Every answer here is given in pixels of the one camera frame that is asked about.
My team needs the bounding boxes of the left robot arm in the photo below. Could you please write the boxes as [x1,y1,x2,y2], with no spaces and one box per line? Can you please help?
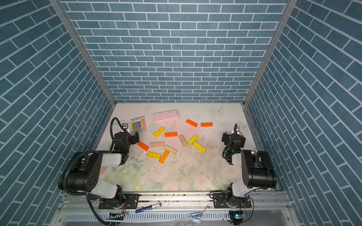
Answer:
[58,132,140,210]

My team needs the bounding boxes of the yellow block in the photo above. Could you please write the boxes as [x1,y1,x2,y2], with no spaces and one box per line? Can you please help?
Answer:
[193,142,206,153]
[188,134,199,146]
[147,152,161,159]
[153,127,165,137]

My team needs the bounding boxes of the aluminium rail frame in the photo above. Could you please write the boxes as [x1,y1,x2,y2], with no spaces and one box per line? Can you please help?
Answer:
[51,190,299,226]

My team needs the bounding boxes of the pink pencil case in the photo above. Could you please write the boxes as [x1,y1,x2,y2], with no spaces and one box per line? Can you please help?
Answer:
[153,109,180,124]

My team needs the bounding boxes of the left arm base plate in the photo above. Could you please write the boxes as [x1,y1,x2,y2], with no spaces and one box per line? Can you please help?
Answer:
[99,194,140,210]

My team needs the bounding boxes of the orange block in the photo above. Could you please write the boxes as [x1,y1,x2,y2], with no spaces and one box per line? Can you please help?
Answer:
[186,119,198,127]
[159,150,170,164]
[200,122,213,128]
[165,132,178,137]
[137,141,149,151]

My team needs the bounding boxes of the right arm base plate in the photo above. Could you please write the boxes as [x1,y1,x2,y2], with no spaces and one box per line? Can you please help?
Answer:
[210,193,252,209]

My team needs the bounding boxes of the coloured marker box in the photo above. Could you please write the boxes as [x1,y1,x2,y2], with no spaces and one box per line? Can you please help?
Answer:
[131,116,147,133]

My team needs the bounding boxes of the blue screwdriver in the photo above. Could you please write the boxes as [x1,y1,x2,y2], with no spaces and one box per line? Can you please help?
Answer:
[135,202,162,213]

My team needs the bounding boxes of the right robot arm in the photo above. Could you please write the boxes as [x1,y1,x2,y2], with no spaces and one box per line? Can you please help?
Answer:
[222,128,277,208]

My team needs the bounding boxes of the natural wood block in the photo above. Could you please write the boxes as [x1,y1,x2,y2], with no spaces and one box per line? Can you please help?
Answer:
[164,145,177,155]
[179,134,188,147]
[150,141,165,148]

